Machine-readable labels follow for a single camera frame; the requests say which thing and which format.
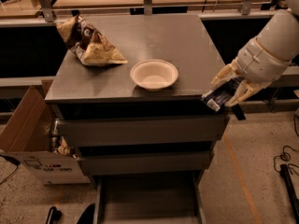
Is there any crumpled chip bag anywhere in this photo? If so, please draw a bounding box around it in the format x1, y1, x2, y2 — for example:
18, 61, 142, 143
57, 15, 128, 67

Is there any black floor bar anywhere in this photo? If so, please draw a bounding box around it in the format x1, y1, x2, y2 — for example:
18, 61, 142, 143
279, 164, 299, 224

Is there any grey top drawer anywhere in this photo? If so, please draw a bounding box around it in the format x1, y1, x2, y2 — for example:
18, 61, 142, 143
59, 115, 229, 147

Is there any snack bag in box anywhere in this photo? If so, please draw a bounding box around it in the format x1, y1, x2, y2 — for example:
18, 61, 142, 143
56, 136, 76, 157

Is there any black handle object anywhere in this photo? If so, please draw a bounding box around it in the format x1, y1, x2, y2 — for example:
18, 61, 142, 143
45, 206, 62, 224

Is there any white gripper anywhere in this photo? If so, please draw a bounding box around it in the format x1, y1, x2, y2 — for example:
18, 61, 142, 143
210, 36, 292, 107

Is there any blue rxbar snack bar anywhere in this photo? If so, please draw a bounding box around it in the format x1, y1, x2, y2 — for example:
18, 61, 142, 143
201, 77, 242, 112

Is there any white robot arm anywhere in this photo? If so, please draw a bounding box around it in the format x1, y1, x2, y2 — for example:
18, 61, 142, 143
211, 0, 299, 107

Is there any metal can in box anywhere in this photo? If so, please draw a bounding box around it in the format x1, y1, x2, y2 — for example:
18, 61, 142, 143
50, 119, 59, 150

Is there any white paper bowl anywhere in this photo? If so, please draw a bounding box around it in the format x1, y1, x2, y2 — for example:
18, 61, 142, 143
130, 59, 178, 91

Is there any metal railing frame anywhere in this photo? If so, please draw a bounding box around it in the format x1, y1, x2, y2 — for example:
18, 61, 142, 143
0, 0, 274, 27

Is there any open cardboard box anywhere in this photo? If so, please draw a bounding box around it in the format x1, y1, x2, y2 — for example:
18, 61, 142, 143
0, 86, 90, 185

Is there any grey drawer cabinet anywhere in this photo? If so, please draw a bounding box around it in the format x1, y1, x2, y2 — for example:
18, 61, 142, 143
44, 13, 241, 224

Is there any grey middle drawer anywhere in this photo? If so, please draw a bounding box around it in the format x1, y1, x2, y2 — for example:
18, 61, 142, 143
78, 151, 214, 175

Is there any grey open bottom drawer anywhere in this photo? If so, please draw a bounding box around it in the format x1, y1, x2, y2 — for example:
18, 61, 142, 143
93, 171, 207, 224

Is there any black floor cable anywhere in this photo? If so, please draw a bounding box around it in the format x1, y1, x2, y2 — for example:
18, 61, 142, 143
273, 114, 299, 175

